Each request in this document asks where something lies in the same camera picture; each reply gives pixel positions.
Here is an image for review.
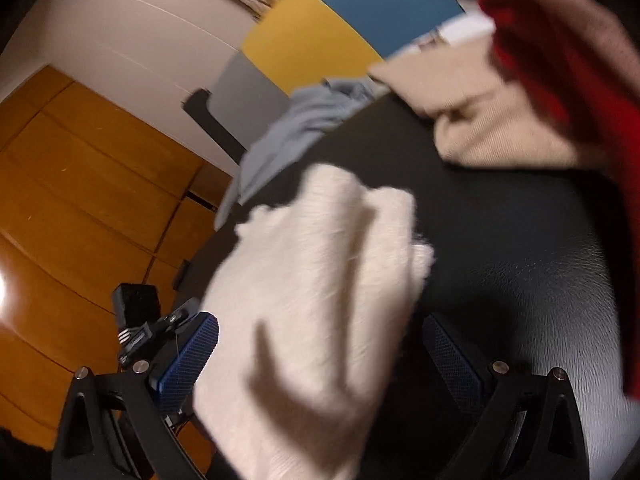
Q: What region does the beige garment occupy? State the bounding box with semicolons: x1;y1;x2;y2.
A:
368;37;604;169

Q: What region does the red garment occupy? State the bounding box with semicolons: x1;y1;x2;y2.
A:
474;0;640;401

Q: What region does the light grey-blue garment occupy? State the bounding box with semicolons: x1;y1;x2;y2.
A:
214;76;388;230

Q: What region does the white knit sweater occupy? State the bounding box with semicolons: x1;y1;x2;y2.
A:
194;164;435;479

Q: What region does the grey yellow blue headboard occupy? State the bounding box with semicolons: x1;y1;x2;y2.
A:
182;0;463;162

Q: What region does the white pillow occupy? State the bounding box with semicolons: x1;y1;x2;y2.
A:
392;11;496;58

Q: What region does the orange wooden wardrobe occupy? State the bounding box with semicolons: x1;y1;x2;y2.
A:
1;66;230;479

